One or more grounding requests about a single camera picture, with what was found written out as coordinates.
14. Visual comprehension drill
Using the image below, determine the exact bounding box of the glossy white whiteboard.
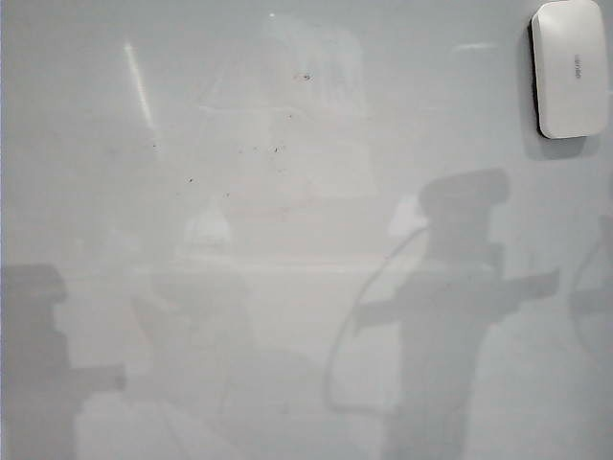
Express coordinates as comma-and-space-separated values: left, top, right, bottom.
0, 0, 613, 460

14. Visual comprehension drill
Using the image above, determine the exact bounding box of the white whiteboard eraser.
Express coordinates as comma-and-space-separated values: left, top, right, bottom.
528, 0, 606, 141

